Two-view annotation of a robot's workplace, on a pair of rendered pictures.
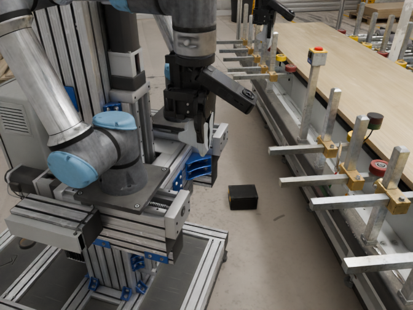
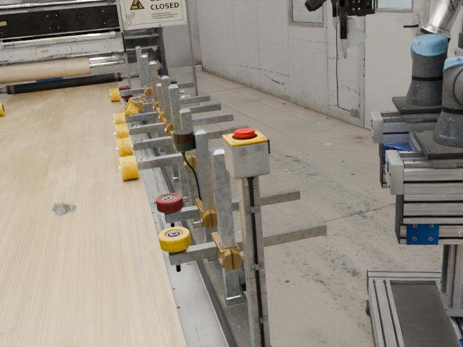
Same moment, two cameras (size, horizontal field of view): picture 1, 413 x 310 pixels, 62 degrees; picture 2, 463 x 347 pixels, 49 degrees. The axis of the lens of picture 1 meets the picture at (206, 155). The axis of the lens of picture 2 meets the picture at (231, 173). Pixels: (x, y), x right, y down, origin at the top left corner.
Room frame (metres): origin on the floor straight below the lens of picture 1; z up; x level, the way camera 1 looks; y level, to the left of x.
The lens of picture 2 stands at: (2.58, -0.68, 1.48)
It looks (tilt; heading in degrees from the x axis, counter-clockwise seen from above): 20 degrees down; 173
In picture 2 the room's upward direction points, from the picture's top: 5 degrees counter-clockwise
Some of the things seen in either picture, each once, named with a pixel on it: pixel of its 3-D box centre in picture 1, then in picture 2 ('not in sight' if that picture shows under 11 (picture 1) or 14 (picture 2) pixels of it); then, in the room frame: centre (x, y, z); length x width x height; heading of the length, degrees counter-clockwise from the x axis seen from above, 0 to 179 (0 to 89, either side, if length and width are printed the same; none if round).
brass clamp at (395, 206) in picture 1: (390, 195); (189, 158); (0.90, -0.63, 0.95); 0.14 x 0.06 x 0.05; 6
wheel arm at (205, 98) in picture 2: not in sight; (176, 102); (-0.12, -0.63, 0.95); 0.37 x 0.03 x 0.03; 96
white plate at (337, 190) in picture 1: (334, 186); not in sight; (1.20, -0.57, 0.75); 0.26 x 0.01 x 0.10; 6
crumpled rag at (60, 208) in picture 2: not in sight; (63, 205); (1.11, -1.03, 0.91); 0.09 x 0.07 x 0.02; 31
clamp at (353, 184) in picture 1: (351, 175); (206, 212); (1.15, -0.61, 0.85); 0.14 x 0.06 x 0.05; 6
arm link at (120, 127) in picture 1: (115, 136); (429, 54); (0.86, 0.26, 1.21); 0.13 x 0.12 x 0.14; 155
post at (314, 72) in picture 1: (308, 104); (255, 275); (1.68, -0.55, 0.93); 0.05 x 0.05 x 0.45; 6
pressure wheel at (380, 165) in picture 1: (377, 174); (171, 213); (1.14, -0.71, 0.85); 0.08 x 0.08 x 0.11
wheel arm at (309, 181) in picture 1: (331, 179); (233, 205); (1.12, -0.52, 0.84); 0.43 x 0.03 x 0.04; 96
